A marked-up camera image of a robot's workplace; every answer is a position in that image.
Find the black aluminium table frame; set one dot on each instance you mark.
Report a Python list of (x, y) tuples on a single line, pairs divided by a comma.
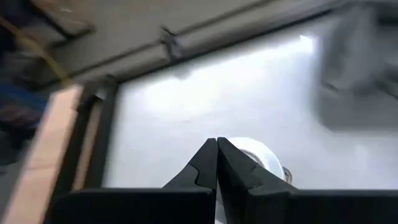
[(102, 130)]

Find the grey cloth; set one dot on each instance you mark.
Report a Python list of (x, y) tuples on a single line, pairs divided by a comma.
[(357, 77)]

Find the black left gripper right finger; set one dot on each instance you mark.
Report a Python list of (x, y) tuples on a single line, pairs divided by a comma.
[(242, 186)]

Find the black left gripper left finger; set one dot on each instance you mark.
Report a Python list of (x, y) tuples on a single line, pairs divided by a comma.
[(199, 177)]

